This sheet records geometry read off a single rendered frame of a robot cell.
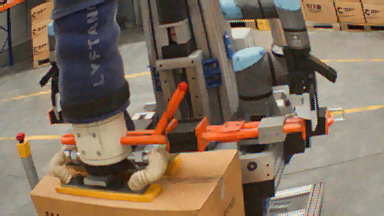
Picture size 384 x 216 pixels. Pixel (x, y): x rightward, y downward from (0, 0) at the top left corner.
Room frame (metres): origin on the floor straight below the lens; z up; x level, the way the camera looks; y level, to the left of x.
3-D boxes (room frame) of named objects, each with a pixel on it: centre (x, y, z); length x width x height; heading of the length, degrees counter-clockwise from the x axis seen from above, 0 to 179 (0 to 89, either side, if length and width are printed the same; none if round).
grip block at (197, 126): (1.60, 0.02, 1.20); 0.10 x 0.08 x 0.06; 161
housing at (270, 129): (1.53, -0.18, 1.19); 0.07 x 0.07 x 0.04; 71
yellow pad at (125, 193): (1.60, 0.29, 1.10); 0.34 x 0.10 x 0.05; 71
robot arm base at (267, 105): (2.07, -0.20, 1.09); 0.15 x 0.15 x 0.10
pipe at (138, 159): (1.69, 0.26, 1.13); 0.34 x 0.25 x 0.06; 71
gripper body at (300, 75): (1.50, -0.28, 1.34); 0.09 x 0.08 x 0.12; 71
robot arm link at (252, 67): (2.07, -0.21, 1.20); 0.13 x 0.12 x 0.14; 85
